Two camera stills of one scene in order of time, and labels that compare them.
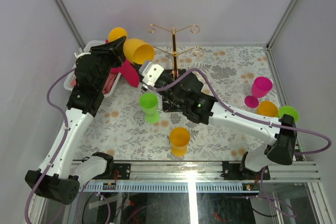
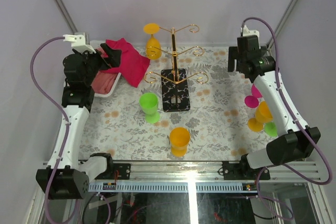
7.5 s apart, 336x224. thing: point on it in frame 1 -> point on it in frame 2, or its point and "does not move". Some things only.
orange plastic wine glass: (139, 51) -> (153, 48)
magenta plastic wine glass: (261, 87) does not move
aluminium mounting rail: (208, 170) does not move
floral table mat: (133, 124) does not move
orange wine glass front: (179, 138) does not move
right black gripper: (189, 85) -> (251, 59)
